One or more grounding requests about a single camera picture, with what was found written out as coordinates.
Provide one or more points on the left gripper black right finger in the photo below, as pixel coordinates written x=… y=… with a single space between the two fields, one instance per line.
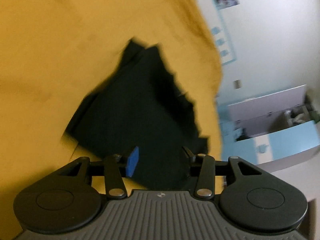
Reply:
x=201 y=170

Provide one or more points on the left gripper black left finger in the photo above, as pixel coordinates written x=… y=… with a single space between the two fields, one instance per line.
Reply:
x=114 y=168

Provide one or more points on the black garment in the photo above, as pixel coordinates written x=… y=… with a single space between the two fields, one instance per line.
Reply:
x=140 y=107

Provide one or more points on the blue white shelf cabinet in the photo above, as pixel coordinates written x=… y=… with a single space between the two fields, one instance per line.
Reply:
x=273 y=131

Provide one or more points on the yellow bed cover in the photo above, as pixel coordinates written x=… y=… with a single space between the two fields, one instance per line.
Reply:
x=54 y=52

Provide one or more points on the wall switch plate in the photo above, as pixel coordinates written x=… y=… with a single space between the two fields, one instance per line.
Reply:
x=237 y=84

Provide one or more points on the blue framed wall panel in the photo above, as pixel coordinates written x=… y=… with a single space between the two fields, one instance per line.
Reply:
x=223 y=40

